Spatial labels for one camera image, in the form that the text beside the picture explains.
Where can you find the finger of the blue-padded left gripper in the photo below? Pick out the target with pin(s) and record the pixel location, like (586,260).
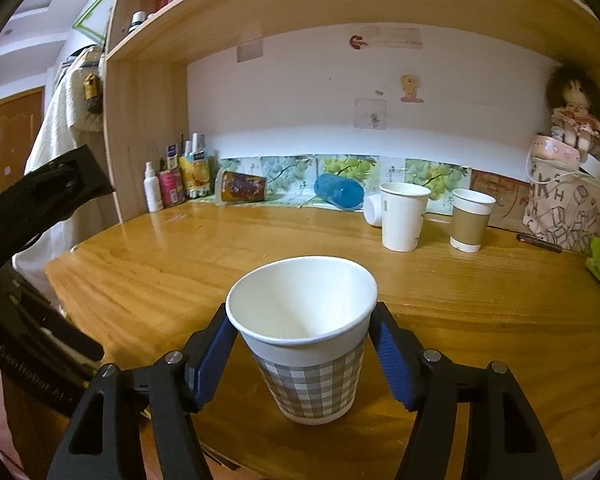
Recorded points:
(102,440)

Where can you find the white paper cup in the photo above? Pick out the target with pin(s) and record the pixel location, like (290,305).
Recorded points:
(403,208)

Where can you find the dark patterned lying cup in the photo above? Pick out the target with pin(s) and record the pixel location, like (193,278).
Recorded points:
(232,187)

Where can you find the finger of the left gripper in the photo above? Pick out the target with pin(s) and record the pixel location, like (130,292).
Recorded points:
(48,195)

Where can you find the brown sleeved paper cup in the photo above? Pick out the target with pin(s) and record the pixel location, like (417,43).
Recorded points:
(470,217)

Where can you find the small lying white cup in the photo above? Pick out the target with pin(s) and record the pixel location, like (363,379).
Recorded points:
(372,210)

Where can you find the grey checkered paper cup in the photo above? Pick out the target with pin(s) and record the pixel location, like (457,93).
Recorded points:
(305,321)

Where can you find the yellow tube pack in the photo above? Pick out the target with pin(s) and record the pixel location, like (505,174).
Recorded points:
(195,168)

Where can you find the brown-haired rag doll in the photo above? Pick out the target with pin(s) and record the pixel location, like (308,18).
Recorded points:
(574,103)

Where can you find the blue plastic cup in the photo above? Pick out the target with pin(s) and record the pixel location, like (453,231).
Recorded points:
(341,192)

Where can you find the pink device box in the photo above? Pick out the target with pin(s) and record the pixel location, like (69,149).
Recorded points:
(555,151)

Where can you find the printed letter box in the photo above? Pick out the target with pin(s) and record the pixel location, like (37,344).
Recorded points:
(563,206)

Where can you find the brown wooden door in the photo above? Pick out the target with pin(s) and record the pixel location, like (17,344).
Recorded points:
(21,118)

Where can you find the white spray bottle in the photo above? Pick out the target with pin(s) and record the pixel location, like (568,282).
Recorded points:
(152,189)

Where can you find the white cloth on furniture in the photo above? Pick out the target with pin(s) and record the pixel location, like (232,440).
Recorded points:
(68,124)

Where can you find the grape picture cards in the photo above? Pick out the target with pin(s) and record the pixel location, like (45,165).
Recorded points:
(290,179)

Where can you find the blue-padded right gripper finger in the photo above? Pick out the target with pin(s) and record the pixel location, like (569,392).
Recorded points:
(505,439)

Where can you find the pink container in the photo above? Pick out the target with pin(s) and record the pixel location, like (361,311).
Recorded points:
(171,187)

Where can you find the wooden bookshelf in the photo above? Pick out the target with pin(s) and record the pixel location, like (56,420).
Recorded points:
(145,81)

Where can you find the dark pen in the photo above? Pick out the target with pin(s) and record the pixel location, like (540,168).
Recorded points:
(536,242)

